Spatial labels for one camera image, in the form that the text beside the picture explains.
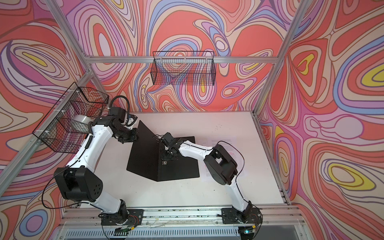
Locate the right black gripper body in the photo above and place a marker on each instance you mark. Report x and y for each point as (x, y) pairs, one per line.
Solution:
(168, 155)

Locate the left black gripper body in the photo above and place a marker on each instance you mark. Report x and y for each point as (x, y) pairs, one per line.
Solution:
(126, 134)

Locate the white folder black inside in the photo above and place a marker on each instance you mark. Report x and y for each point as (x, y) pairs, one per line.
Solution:
(148, 159)

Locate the printed paper sheet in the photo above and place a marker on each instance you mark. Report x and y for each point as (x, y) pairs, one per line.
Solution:
(207, 176)
(225, 142)

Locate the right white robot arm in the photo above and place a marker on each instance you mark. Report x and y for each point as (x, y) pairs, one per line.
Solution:
(220, 164)

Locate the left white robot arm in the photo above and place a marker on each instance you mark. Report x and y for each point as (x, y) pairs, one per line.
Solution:
(78, 182)

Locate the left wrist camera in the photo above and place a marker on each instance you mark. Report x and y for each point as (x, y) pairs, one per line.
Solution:
(117, 112)

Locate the black wire basket left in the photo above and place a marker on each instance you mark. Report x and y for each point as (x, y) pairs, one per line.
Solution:
(66, 126)

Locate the black wire basket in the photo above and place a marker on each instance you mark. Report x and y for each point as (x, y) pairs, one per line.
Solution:
(66, 126)
(180, 68)

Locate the black wire basket back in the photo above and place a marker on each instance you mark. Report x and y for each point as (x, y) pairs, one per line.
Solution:
(180, 68)

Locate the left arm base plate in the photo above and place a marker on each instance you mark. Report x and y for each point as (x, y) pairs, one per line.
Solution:
(131, 217)

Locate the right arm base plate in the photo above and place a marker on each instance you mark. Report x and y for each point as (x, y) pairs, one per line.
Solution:
(233, 216)

